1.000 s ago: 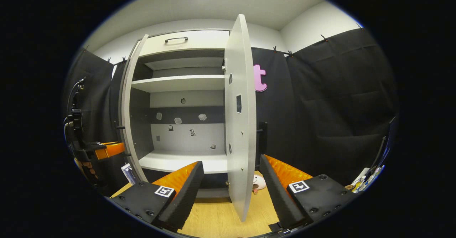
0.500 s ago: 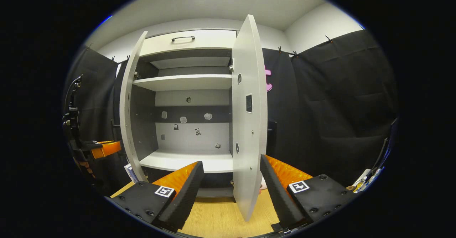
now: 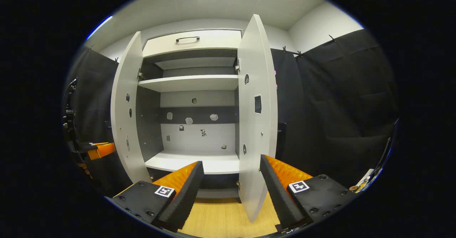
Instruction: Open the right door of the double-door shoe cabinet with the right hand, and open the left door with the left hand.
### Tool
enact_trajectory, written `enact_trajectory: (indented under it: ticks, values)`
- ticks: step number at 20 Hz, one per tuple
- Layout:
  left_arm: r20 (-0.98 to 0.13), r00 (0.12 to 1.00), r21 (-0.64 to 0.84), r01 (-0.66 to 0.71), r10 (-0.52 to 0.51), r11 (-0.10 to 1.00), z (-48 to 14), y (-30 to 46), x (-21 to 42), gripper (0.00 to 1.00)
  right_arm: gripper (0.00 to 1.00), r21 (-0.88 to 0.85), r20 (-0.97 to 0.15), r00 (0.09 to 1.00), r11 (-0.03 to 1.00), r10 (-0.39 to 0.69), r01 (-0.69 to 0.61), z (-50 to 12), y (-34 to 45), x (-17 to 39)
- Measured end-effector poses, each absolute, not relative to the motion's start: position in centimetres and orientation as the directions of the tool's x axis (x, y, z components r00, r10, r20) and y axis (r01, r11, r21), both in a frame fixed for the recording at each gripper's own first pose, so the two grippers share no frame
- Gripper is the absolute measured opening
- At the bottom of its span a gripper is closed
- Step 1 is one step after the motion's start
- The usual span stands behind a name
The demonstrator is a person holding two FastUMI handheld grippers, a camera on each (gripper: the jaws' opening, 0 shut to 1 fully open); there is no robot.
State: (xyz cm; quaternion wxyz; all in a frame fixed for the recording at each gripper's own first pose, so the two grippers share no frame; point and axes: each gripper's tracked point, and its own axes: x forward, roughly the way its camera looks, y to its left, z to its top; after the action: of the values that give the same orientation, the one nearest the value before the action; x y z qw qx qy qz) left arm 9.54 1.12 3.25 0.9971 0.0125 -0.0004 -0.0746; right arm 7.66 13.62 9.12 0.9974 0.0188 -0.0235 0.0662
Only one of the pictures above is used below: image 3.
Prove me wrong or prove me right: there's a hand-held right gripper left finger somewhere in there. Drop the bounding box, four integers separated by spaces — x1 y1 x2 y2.
106 161 204 232

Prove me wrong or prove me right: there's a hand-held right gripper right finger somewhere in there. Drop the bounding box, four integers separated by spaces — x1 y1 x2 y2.
259 154 357 231

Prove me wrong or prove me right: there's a beige cabinet door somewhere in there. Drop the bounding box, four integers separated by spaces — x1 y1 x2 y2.
237 14 278 222
110 31 152 184

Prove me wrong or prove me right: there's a beige double-door shoe cabinet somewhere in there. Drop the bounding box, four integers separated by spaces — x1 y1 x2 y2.
110 14 278 222

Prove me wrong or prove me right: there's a white cabinet shelf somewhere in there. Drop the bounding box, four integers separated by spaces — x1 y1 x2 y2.
138 75 239 93
145 150 240 175

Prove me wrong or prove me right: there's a beige cabinet drawer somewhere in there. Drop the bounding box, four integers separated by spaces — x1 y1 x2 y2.
142 30 243 57

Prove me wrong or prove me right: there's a ceiling strip light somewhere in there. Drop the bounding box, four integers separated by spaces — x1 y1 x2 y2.
85 15 113 41

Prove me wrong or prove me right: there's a black backdrop cloth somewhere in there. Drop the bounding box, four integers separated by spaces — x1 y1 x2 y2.
64 30 399 196

